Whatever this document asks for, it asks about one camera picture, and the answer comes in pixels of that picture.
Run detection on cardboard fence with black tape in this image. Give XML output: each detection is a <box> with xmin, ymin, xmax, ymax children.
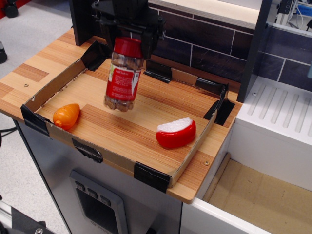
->
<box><xmin>21</xmin><ymin>41</ymin><xmax>237</xmax><ymax>200</ymax></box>

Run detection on dark left shelf post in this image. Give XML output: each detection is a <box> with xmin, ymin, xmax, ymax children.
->
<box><xmin>69</xmin><ymin>0</ymin><xmax>102</xmax><ymax>46</ymax></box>

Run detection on dark grey vertical post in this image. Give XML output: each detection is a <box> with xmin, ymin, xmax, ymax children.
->
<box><xmin>237</xmin><ymin>0</ymin><xmax>272</xmax><ymax>103</ymax></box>

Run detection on basil bottle with red lid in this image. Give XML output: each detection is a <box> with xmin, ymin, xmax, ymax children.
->
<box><xmin>104</xmin><ymin>37</ymin><xmax>144</xmax><ymax>112</ymax></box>

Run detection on red white toy cheese wedge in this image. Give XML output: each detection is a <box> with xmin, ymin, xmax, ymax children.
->
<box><xmin>156</xmin><ymin>117</ymin><xmax>196</xmax><ymax>148</ymax></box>

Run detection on orange toy carrot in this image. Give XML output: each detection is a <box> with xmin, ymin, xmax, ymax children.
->
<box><xmin>53</xmin><ymin>103</ymin><xmax>80</xmax><ymax>130</ymax></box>

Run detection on white toy sink unit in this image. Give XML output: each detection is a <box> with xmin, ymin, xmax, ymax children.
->
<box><xmin>180</xmin><ymin>78</ymin><xmax>312</xmax><ymax>234</ymax></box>

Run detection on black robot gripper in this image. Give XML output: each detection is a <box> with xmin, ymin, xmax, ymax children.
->
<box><xmin>92</xmin><ymin>0</ymin><xmax>165</xmax><ymax>59</ymax></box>

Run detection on grey toy oven panel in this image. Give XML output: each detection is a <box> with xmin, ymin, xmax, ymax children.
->
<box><xmin>70</xmin><ymin>170</ymin><xmax>128</xmax><ymax>234</ymax></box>

